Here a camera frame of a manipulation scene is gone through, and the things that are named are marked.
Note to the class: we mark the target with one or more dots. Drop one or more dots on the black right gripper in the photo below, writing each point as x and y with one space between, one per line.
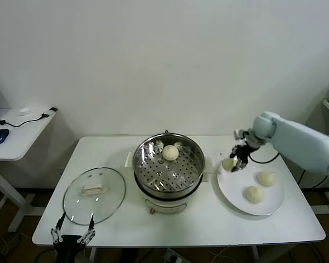
243 153

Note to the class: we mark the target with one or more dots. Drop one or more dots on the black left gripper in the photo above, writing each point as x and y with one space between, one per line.
68 246

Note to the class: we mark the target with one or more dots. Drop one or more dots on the white steamed baozi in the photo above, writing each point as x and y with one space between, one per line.
228 165
254 194
170 152
266 178

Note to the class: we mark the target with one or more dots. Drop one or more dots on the glass pot lid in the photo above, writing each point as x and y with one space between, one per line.
94 189

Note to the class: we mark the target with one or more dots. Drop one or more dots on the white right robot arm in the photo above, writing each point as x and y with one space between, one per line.
299 142

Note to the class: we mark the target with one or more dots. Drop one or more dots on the stainless steel steamer basket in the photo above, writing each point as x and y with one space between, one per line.
167 175

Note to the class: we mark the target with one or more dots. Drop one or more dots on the white round plate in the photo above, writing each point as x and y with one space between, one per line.
235 197

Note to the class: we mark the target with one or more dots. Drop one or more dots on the white side desk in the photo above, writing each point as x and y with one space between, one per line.
24 137

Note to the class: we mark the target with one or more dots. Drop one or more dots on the white power strip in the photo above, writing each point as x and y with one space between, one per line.
172 254

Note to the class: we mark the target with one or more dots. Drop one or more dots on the blue computer mouse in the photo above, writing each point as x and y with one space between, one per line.
0 136

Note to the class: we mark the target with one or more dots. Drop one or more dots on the small white desk object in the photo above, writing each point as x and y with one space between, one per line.
24 111

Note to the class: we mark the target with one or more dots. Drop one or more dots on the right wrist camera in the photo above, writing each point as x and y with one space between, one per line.
239 134

